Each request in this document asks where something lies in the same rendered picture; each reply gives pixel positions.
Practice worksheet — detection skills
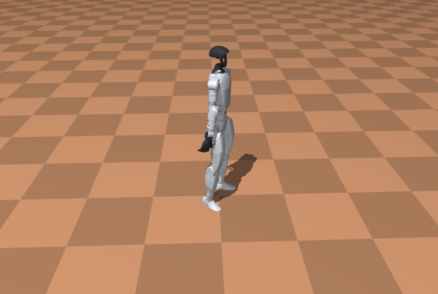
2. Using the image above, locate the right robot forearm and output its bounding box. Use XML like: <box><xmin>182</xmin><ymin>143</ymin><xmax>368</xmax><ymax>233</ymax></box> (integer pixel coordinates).
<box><xmin>206</xmin><ymin>107</ymin><xmax>218</xmax><ymax>137</ymax></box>

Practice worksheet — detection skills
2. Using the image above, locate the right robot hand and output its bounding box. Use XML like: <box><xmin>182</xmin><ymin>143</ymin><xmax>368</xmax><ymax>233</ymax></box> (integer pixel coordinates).
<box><xmin>198</xmin><ymin>131</ymin><xmax>213</xmax><ymax>152</ymax></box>

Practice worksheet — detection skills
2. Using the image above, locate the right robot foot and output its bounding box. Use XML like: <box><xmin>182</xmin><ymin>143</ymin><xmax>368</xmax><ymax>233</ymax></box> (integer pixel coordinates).
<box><xmin>201</xmin><ymin>196</ymin><xmax>221</xmax><ymax>211</ymax></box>

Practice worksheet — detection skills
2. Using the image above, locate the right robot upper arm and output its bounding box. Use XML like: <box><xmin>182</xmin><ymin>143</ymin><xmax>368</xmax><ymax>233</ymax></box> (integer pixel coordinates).
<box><xmin>207</xmin><ymin>77</ymin><xmax>220</xmax><ymax>114</ymax></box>

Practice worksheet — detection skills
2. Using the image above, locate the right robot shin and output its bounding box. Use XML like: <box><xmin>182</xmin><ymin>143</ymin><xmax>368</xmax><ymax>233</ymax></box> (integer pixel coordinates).
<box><xmin>205</xmin><ymin>165</ymin><xmax>219</xmax><ymax>202</ymax></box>

